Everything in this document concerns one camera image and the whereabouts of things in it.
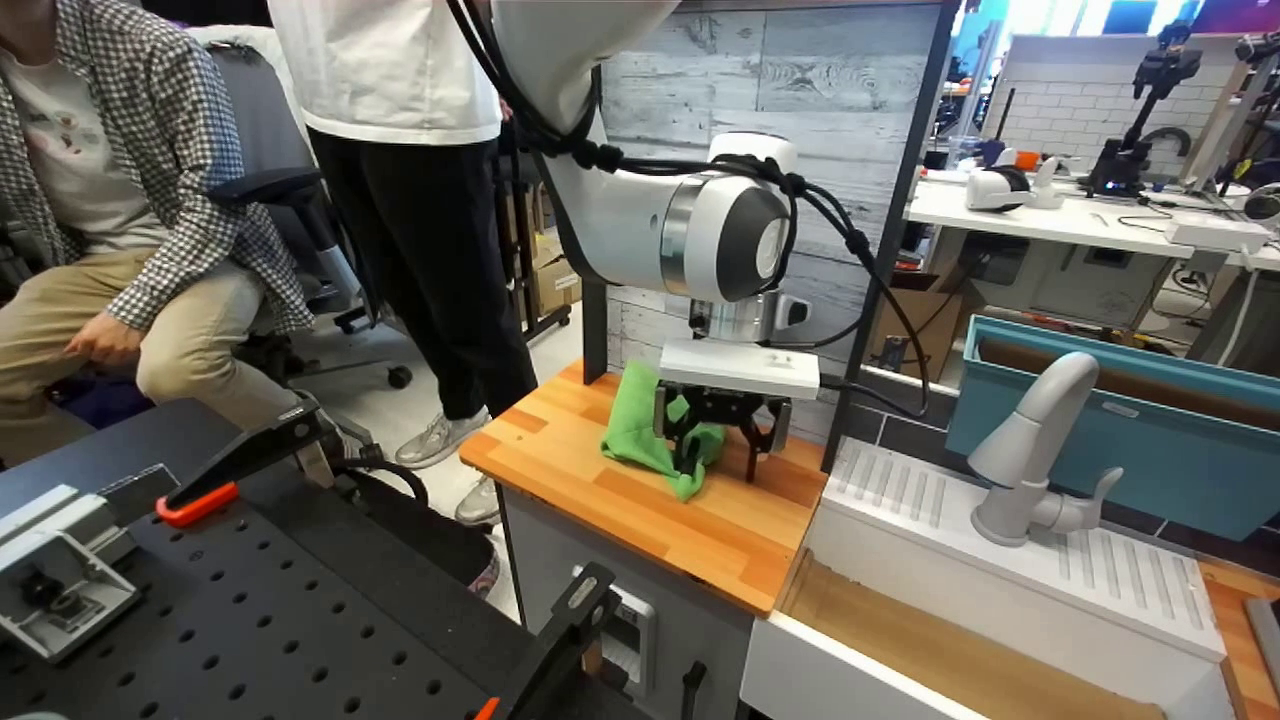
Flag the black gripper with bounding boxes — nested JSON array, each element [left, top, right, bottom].
[[665, 383, 794, 492]]

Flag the green microfiber towel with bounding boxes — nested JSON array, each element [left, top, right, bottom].
[[596, 361, 734, 505]]

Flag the wooden top kitchen counter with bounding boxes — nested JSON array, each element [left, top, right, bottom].
[[455, 357, 1280, 720]]

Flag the white toy sink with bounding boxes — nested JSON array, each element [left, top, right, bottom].
[[737, 434, 1238, 720]]

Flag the brown cardboard box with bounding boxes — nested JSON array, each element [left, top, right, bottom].
[[866, 274, 983, 383]]

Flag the grey sneaker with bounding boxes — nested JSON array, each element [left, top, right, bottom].
[[392, 404, 495, 473], [452, 473, 507, 533]]

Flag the grey toy faucet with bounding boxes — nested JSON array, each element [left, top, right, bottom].
[[966, 349, 1130, 550]]

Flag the black backpack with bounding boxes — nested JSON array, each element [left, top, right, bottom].
[[338, 457, 504, 590]]

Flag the grey wood print backdrop panel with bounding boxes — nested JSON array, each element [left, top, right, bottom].
[[583, 7, 937, 443]]

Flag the standing person black trousers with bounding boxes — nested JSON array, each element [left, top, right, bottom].
[[266, 0, 546, 430]]

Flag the white lab bench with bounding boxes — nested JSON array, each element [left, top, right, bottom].
[[903, 166, 1280, 335]]

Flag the teal storage bin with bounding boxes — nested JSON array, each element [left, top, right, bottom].
[[945, 311, 1280, 543]]

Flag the black perforated board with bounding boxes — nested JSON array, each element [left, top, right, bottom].
[[0, 394, 633, 720]]

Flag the office chair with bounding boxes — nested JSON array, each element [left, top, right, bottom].
[[197, 37, 418, 394]]

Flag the seated person checkered shirt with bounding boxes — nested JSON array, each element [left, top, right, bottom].
[[0, 0, 325, 473]]

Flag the black clamp orange handle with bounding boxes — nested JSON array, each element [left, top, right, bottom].
[[471, 554, 633, 720], [153, 404, 351, 533]]

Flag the black metal frame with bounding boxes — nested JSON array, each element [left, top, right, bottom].
[[577, 0, 966, 473]]

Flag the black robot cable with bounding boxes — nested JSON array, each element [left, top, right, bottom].
[[444, 0, 937, 417]]

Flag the silver aluminium bracket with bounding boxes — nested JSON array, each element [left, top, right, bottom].
[[0, 474, 144, 663]]

